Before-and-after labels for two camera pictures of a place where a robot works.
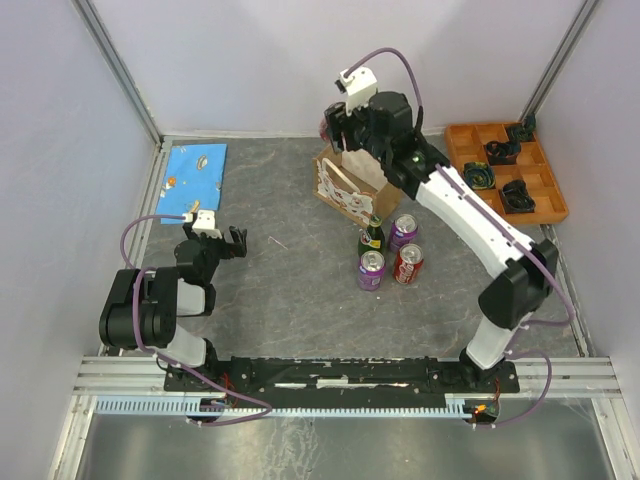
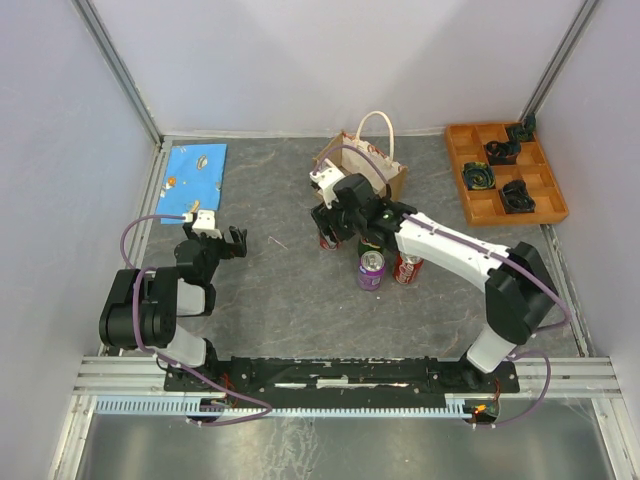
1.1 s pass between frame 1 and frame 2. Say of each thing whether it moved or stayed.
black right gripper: moved
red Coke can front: stayed
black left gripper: stayed
